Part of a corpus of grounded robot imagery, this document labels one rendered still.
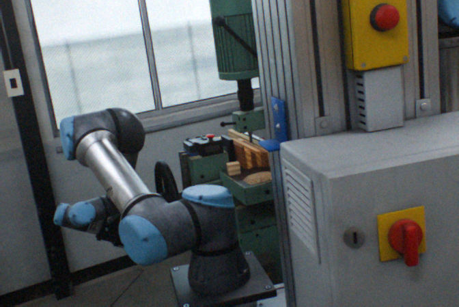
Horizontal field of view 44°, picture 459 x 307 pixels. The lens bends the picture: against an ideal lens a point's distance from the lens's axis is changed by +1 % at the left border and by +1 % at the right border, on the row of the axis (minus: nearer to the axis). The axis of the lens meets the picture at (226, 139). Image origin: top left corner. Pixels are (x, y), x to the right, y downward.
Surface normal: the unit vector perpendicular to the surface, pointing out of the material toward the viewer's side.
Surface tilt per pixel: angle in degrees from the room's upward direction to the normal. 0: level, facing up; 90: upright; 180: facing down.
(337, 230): 90
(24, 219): 90
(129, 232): 94
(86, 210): 70
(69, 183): 90
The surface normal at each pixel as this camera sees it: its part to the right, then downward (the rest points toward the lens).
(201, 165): 0.35, 0.18
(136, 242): -0.75, 0.30
